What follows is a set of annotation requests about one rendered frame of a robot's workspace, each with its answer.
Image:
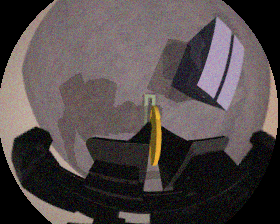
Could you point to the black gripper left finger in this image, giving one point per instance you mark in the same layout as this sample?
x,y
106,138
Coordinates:
x,y
134,152

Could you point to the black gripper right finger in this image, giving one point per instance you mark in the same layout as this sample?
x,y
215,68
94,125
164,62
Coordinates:
x,y
177,152

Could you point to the gold coin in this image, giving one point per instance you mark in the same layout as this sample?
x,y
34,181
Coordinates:
x,y
155,138

